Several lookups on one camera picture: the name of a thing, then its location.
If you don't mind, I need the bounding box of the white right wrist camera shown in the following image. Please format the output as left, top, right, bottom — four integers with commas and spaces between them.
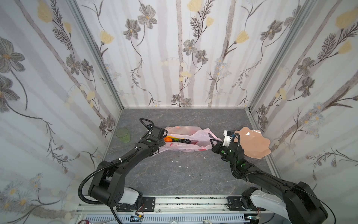
223, 130, 235, 147

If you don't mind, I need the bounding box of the white slotted cable duct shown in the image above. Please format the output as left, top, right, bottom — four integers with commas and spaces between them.
83, 214, 247, 224

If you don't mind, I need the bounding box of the peach scalloped plate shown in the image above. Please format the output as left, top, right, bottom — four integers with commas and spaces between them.
235, 127, 271, 159

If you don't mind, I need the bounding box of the dark fake grape bunch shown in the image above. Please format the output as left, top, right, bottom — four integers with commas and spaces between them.
174, 138, 192, 144

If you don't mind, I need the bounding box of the green translucent cup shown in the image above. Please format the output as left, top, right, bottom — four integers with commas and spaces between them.
116, 128, 131, 143

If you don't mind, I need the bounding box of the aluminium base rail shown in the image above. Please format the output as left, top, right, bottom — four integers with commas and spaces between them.
75, 195, 280, 216

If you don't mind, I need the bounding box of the pink plastic bag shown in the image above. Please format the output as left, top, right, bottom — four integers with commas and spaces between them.
159, 126, 222, 153

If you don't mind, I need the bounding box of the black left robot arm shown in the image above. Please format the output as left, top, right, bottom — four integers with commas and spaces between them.
77, 118, 168, 208

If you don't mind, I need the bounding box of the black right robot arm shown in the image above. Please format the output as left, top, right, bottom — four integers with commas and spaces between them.
210, 139, 332, 224

